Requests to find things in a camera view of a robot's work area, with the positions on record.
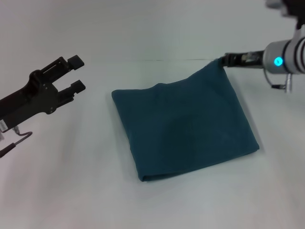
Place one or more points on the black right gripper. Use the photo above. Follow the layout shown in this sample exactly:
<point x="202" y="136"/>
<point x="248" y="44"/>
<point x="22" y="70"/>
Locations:
<point x="245" y="60"/>

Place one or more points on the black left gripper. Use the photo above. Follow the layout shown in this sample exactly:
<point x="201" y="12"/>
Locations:
<point x="31" y="97"/>

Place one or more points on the teal blue t-shirt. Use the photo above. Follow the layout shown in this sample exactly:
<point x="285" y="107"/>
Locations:
<point x="186" y="124"/>

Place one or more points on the small silver left gripper plug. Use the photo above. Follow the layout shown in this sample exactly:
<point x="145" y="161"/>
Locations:
<point x="16" y="130"/>

